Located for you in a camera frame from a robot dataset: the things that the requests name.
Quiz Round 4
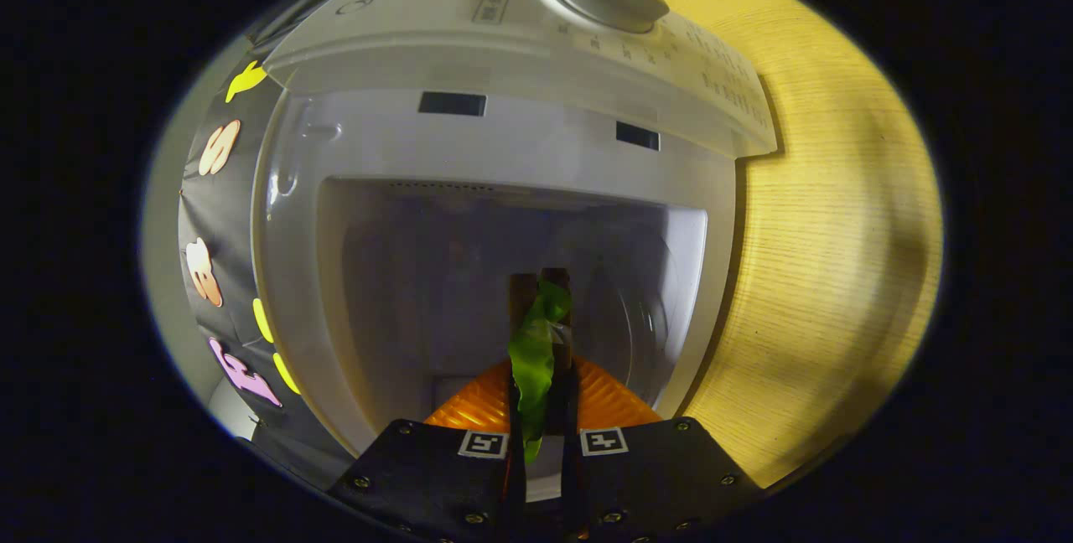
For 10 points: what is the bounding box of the brown bread lettuce sandwich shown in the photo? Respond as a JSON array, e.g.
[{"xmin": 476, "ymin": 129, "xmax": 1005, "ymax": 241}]
[{"xmin": 507, "ymin": 268, "xmax": 575, "ymax": 464}]

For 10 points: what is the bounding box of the white microwave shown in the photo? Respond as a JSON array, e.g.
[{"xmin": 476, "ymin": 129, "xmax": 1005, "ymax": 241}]
[{"xmin": 250, "ymin": 0, "xmax": 779, "ymax": 504}]

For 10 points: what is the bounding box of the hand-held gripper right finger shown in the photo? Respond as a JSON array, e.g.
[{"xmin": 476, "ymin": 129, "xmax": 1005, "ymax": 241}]
[{"xmin": 560, "ymin": 357, "xmax": 765, "ymax": 543}]

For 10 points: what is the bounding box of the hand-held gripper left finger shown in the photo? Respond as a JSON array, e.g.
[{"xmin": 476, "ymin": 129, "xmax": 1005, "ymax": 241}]
[{"xmin": 325, "ymin": 357, "xmax": 527, "ymax": 543}]

